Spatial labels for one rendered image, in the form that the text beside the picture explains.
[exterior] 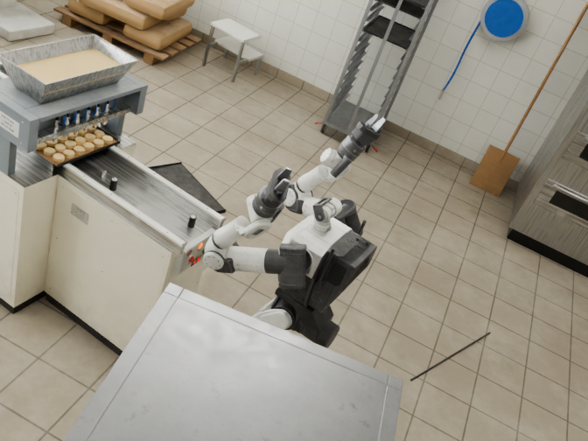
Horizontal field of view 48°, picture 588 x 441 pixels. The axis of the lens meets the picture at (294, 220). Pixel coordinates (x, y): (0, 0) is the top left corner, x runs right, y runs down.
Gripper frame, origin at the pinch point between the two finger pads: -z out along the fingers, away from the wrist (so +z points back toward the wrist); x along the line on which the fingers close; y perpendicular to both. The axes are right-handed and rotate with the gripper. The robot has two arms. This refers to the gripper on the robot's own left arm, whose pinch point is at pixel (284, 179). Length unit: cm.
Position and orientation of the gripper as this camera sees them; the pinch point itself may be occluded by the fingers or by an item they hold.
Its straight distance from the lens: 202.8
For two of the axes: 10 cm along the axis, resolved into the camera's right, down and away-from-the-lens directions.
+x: 1.6, -8.2, 5.5
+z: -3.9, 4.6, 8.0
